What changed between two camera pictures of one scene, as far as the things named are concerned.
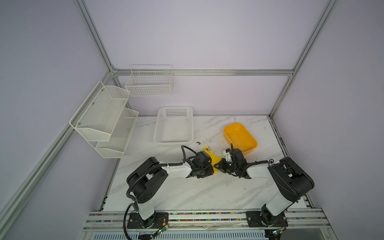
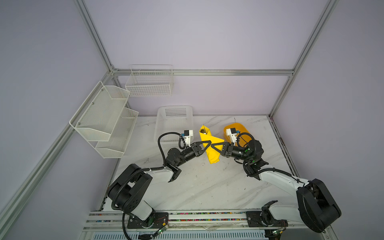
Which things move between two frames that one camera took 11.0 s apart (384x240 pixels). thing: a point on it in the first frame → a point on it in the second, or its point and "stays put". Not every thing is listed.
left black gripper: [209, 172] → [196, 145]
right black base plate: [253, 219] stays put
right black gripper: [221, 168] → [227, 149]
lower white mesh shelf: [116, 147] stays put
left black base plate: [135, 220] stays put
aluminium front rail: [310, 219] stays put
